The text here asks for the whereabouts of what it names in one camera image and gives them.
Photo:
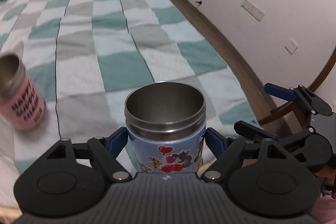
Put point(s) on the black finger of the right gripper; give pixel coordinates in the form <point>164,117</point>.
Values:
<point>253,133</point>

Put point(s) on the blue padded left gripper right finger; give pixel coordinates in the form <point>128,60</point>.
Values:
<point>228,153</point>

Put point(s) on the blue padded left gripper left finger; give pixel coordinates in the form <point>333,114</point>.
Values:
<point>104,151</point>

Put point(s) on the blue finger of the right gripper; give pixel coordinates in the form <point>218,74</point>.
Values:
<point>279,92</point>

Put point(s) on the blue cartoon steel cup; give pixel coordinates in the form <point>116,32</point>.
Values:
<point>166,123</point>

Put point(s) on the pink steel cup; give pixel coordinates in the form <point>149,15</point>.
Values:
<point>21,103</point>

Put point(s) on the checkered green white bedsheet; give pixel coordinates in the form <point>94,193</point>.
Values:
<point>86,56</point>

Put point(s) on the white wall outlet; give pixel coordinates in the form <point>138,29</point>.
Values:
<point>291,46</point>

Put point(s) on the white wall socket panel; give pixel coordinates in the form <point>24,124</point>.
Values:
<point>253,10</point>

